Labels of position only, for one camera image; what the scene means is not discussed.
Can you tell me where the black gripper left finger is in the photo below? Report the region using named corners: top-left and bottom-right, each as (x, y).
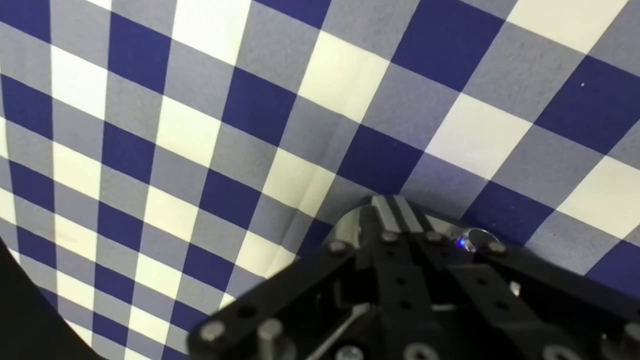
top-left (185, 193), bottom-right (438, 360)

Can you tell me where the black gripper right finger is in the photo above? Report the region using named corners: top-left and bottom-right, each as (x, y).
top-left (391, 193), bottom-right (640, 360)

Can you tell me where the blue white checkered tablecloth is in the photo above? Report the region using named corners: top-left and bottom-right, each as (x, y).
top-left (0, 0), bottom-right (640, 360)

